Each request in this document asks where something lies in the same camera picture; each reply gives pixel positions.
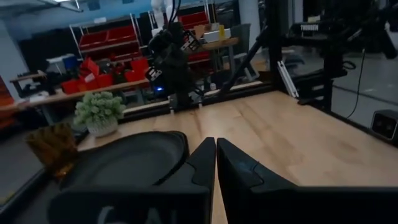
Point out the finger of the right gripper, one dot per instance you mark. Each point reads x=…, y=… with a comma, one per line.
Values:
x=191, y=41
x=154, y=74

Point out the yellow bottle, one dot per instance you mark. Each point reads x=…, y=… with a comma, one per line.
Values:
x=221, y=32

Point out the black aluminium frame post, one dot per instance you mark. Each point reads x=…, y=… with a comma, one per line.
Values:
x=273, y=46

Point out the small wooden table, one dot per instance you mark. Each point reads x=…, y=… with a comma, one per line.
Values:
x=220, y=44

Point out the black frame base rail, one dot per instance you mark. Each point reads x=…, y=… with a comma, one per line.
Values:
x=236, y=91

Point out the blue storage box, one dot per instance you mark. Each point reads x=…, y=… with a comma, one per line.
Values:
x=70, y=62

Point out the white metal shelf rack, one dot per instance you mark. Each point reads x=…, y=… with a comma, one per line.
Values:
x=105, y=37

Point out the white rectangular box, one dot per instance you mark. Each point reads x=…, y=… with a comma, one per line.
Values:
x=214, y=35

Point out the red storage bin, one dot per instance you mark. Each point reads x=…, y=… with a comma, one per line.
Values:
x=92, y=40
x=140, y=65
x=104, y=81
x=70, y=86
x=193, y=19
x=122, y=34

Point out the black diagonal frame brace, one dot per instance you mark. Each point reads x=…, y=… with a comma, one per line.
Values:
x=242, y=62

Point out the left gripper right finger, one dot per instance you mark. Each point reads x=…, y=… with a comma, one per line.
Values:
x=280, y=205

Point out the black round plate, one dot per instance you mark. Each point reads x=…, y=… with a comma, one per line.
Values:
x=130, y=161

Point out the dark rectangular tray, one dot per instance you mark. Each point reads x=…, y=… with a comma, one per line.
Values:
x=18, y=168

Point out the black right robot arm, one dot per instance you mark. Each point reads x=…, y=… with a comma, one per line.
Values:
x=178, y=84

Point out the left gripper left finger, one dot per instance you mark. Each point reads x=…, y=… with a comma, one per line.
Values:
x=155, y=205

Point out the long wooden workbench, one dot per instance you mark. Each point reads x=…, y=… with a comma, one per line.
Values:
x=77, y=93

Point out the black table-level camera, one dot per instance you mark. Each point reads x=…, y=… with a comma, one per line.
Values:
x=385, y=125

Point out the green plant in white pot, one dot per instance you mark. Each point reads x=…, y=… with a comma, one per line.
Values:
x=99, y=109

